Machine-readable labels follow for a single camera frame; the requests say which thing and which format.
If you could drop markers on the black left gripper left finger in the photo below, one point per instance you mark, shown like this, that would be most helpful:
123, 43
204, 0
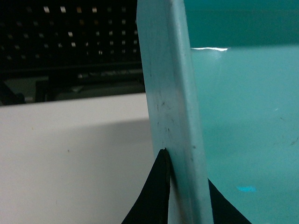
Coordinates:
151, 206

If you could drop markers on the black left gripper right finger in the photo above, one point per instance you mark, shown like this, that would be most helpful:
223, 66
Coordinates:
223, 211

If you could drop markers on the turquoise plastic tray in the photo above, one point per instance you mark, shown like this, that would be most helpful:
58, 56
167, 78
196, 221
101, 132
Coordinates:
222, 87

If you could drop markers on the black perforated metal panel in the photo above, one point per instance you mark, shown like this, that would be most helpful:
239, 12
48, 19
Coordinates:
40, 37

